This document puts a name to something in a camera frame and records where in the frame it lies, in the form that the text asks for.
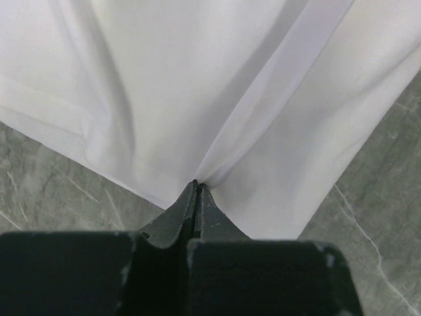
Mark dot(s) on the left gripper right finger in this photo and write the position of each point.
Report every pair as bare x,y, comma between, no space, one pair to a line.
231,274

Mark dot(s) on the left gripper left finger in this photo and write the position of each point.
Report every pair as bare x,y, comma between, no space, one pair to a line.
141,272

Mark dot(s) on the white t shirt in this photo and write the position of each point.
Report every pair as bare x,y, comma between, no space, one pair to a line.
266,102

